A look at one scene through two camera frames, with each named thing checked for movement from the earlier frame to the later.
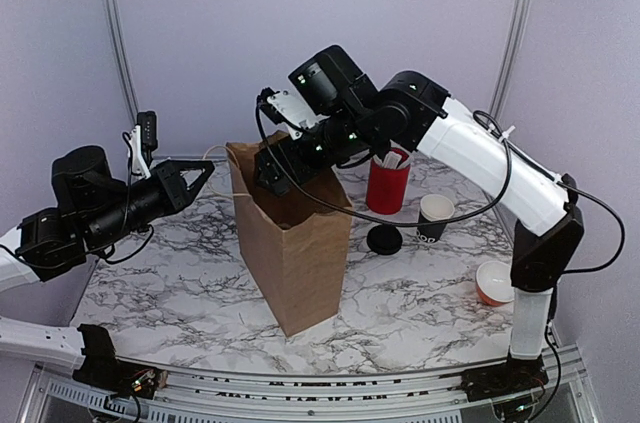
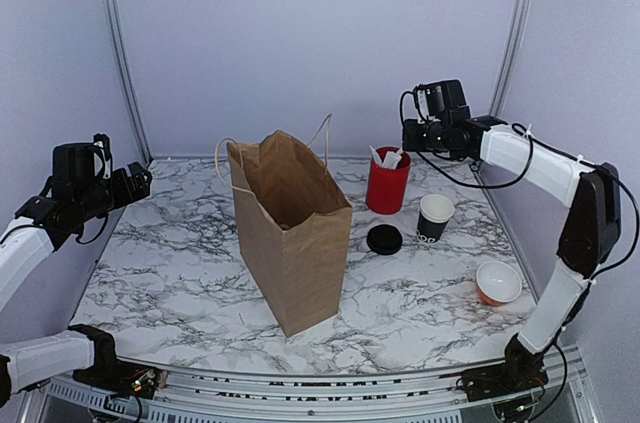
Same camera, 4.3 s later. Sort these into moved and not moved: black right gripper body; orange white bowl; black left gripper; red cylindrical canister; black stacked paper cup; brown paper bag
Moved: black right gripper body; black left gripper
Not moved: orange white bowl; black stacked paper cup; red cylindrical canister; brown paper bag
